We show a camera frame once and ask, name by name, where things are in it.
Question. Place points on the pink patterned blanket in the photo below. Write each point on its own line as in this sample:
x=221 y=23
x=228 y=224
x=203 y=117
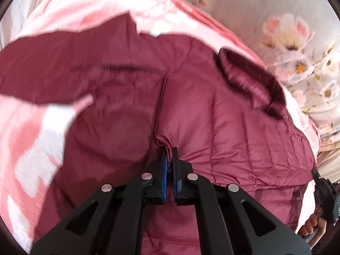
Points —
x=33 y=136

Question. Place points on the person's right hand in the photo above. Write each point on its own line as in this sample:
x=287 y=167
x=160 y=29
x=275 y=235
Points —
x=312 y=223

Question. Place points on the maroon puffer jacket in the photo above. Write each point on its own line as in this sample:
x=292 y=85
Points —
x=226 y=115

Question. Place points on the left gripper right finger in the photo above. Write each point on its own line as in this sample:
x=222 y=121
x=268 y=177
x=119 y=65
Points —
x=229 y=220

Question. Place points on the grey floral bed sheet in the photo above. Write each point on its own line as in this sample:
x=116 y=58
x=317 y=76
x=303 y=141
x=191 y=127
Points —
x=299 y=42

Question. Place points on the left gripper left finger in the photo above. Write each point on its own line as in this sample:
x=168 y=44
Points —
x=110 y=220

